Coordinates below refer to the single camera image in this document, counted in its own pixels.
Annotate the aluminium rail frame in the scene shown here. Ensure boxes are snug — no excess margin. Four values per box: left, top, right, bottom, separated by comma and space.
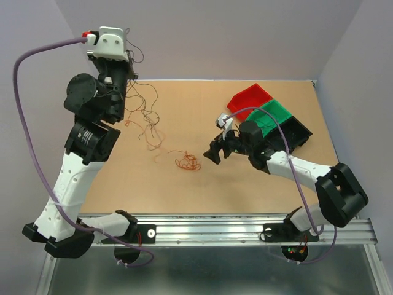
34, 80, 387, 295

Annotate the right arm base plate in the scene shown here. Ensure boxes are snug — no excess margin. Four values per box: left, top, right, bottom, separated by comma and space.
259, 223, 319, 243

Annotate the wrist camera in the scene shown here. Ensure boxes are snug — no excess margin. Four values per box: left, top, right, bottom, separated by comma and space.
216, 113, 233, 140
82, 26, 130, 62

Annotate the orange wire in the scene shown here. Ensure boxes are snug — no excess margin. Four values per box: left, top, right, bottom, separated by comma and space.
167, 149, 203, 172
124, 92, 166, 163

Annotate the grey wire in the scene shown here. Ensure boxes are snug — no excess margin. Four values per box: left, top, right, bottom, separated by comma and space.
254, 112, 280, 130
124, 27, 166, 151

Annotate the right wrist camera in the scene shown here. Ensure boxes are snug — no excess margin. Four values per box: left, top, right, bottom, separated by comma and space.
216, 113, 233, 140

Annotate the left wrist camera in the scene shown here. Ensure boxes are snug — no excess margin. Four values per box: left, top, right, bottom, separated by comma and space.
82, 26, 130, 62

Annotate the black plastic bin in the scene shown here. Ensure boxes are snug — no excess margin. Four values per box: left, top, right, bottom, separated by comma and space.
265, 116, 313, 153

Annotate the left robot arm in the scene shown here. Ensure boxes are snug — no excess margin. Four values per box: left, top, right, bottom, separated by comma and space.
22, 54, 137, 259

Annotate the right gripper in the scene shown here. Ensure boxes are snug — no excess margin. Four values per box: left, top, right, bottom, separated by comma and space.
202, 125, 252, 165

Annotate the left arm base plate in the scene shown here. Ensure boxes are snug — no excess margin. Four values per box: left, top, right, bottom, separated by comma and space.
109, 224, 156, 246

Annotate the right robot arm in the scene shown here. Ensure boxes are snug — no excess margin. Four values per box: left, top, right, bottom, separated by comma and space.
203, 115, 369, 242

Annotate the red plastic bin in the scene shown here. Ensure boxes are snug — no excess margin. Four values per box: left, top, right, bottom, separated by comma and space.
227, 84, 273, 114

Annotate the green plastic bin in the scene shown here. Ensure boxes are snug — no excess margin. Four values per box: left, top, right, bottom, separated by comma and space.
246, 99, 292, 136

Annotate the black wire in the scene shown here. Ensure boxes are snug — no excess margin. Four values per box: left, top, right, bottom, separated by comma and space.
125, 39, 160, 139

